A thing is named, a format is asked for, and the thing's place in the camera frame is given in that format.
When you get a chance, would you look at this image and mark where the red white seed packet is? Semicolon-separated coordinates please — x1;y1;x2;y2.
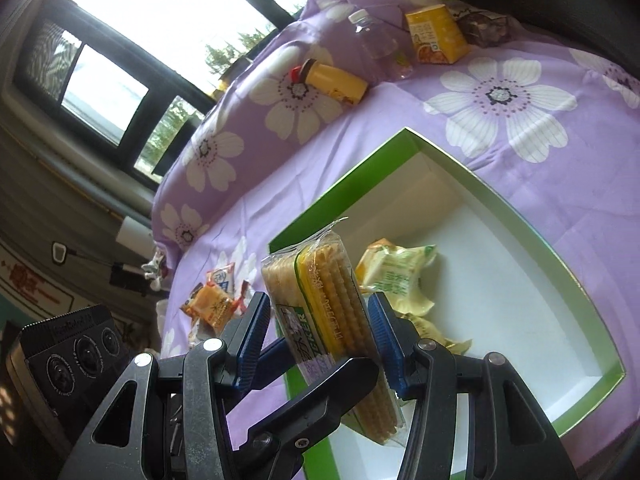
233;281;254;318

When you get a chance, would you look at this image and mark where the yellow bear bottle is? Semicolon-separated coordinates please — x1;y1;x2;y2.
290;58;369;105

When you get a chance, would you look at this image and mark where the clear water bottle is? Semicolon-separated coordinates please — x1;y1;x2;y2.
348;9;413;81

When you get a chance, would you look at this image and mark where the purple floral sheet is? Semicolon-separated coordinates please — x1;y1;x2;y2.
152;0;639;466

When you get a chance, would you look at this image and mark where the soda cracker pack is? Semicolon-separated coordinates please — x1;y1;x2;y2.
260;218;407;447

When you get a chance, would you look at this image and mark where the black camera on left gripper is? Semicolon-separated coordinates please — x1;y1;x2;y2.
6;304;130;458

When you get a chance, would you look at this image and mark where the yellow drink carton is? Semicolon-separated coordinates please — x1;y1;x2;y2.
406;4;470;65

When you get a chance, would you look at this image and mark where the yellow crumpled snack wrapper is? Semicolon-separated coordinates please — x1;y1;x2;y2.
399;313;472;356

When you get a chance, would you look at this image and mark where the green white cardboard box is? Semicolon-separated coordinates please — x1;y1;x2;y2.
268;127;627;480

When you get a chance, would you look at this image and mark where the blue white snack packet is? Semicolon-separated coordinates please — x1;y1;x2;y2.
206;262;234;296

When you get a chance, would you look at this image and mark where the brown wrapped snack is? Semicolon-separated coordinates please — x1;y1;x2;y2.
457;11;511;48

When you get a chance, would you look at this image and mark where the orange snack bag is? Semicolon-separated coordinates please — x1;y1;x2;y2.
180;283;236;335

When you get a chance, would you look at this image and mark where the green yellow corn snack bag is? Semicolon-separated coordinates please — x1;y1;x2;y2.
355;238;438;318

